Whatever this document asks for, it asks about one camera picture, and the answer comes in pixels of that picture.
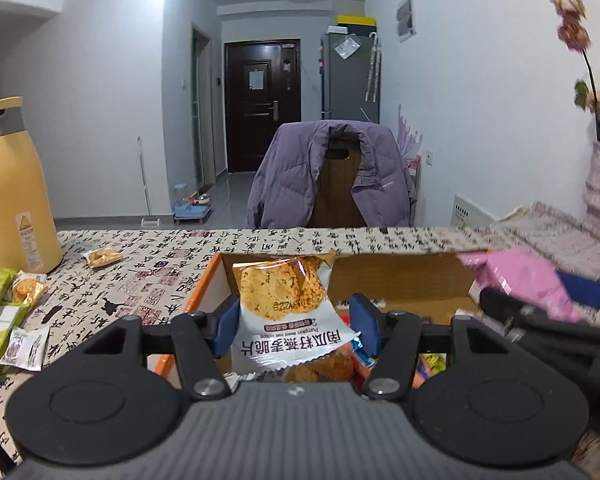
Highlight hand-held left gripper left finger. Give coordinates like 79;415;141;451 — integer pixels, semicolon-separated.
82;293;241;401

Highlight pink feather wall sticker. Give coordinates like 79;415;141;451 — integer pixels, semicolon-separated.
397;104;424;161

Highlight small white sachet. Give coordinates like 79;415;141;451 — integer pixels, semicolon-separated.
0;326;51;372

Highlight white wall heater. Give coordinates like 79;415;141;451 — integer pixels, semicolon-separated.
452;193;496;226

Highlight red snack packet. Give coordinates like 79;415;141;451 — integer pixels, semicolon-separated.
337;309;377;377

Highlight small cookie packet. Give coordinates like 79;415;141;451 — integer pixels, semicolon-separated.
82;247;124;269

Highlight folded umbrellas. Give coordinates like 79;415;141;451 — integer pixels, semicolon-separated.
364;32;383;104

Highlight purple puffer jacket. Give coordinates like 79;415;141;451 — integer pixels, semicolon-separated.
243;119;417;231

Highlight brown and white cookie packet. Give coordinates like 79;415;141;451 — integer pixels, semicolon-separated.
284;349;356;384

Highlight bunch of dried roses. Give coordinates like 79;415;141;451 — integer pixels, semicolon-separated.
550;0;600;149

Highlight gold cookie packet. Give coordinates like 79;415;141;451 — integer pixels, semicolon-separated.
9;272;49;306

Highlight yellow and black box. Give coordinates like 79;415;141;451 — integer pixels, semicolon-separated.
328;13;377;35

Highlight framed wall picture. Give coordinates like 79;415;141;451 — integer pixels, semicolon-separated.
396;0;415;44

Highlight wooden chair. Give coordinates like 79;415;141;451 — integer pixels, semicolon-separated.
309;137;369;229

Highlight metal storage rack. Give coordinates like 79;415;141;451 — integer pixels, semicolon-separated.
404;154;424;226

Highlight pink snack packet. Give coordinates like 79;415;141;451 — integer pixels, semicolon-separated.
457;247;584;324

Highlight clear plastic bag on refrigerator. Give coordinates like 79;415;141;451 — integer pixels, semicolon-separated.
333;37;360;59

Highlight white oat crisp packet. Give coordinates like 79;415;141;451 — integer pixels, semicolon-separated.
227;254;359;374

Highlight grey interior door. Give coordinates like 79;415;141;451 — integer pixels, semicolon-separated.
189;22;216;187

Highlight pink quilted blanket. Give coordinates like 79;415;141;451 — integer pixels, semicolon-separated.
499;201;600;282

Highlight blue pet feeder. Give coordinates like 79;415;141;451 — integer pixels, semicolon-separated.
172;183;214;224

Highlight grey refrigerator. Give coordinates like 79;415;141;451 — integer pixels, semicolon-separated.
320;29;381;124

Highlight white mop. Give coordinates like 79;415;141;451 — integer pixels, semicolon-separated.
136;135;162;229

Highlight yellow bottle with grey cap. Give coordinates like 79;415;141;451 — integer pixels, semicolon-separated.
0;95;64;275

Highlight dark brown entrance door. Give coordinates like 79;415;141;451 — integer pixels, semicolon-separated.
223;38;301;174

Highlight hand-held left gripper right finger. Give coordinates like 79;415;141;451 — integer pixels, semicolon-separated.
348;293;511;402

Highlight red printed cardboard box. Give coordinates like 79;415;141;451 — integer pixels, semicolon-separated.
152;252;496;392

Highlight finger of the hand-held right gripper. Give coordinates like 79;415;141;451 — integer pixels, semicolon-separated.
481;288;536;329
554;270;600;311

